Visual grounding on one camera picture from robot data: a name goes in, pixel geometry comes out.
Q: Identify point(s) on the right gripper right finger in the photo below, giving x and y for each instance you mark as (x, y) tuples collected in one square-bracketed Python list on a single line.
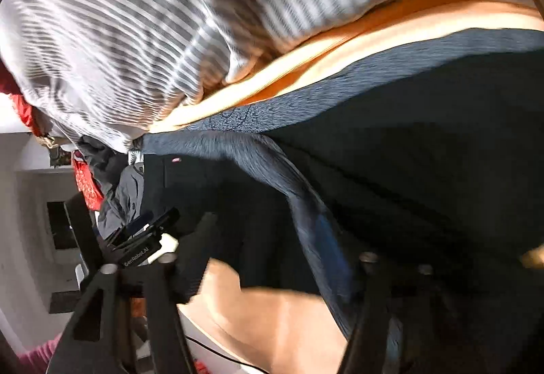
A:
[(401, 325)]

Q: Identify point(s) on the peach orange bed sheet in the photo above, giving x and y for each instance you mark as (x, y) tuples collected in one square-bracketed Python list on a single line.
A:
[(340, 46)]

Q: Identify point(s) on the black and blue patterned pants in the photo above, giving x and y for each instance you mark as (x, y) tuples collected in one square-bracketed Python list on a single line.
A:
[(361, 165)]

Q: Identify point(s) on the red patterned cloth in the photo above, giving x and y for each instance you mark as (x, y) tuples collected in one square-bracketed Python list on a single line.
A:
[(29, 116)]

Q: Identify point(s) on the dark grey buttoned garment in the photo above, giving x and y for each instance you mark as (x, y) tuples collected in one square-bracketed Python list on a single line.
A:
[(121, 184)]

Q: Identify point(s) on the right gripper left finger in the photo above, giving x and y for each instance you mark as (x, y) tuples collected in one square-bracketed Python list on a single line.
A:
[(98, 337)]

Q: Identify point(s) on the pink maroon sleeve forearm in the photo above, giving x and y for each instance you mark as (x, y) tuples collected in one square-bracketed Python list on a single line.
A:
[(37, 360)]

